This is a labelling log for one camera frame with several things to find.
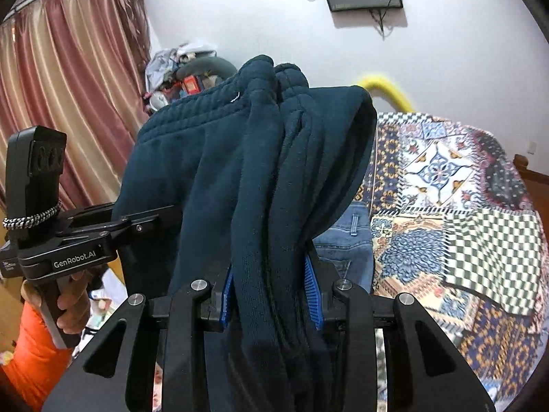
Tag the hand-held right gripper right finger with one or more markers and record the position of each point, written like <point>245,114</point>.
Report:
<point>313,298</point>

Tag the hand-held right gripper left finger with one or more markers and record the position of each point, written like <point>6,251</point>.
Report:
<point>226,296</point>

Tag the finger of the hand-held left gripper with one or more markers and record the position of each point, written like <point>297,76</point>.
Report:
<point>141,225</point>

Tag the dark teal pants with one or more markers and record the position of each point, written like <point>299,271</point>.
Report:
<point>214,171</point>

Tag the person's left hand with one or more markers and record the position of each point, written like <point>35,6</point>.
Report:
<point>77,300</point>

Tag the blue jeans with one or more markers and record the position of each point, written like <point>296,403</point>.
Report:
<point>343,240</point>

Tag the pink striped curtain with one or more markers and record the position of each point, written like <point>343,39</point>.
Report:
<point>64,73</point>

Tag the orange packet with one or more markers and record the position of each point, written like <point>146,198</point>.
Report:
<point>191,86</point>

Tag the white plastic bag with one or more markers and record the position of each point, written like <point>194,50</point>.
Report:
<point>165,62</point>

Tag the patchwork bed quilt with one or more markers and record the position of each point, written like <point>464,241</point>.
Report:
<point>437,167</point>

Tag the yellow foam tube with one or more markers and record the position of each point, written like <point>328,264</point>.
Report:
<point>392,90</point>

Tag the brown wooden furniture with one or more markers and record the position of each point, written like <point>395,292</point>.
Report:
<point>529,178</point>

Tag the white wall socket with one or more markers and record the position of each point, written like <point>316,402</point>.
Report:
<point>531,148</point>

